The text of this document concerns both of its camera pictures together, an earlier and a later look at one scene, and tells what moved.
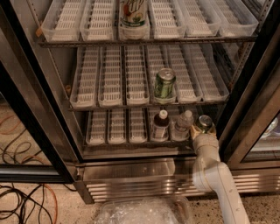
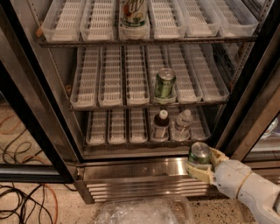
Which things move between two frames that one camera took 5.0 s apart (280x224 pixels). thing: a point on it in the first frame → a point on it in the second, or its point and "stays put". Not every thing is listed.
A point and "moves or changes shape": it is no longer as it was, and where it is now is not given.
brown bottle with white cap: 161,122 stays put
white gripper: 205,142 → 231,176
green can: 204,122 moves or changes shape
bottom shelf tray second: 116,125 stays put
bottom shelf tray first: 95,133 stays put
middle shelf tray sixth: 210,76 stays put
